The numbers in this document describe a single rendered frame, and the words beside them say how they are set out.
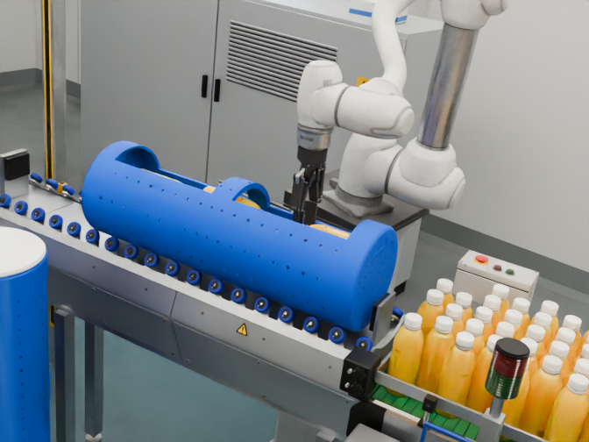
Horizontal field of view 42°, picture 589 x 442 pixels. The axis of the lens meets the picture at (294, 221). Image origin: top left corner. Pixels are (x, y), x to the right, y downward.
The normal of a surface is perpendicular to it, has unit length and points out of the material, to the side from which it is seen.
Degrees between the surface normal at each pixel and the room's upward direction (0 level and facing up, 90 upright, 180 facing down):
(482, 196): 90
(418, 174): 93
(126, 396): 0
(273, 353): 71
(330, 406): 109
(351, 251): 43
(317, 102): 88
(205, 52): 90
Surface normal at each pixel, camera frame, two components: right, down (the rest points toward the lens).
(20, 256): 0.11, -0.90
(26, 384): 0.79, 0.33
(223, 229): -0.40, -0.11
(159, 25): -0.60, 0.26
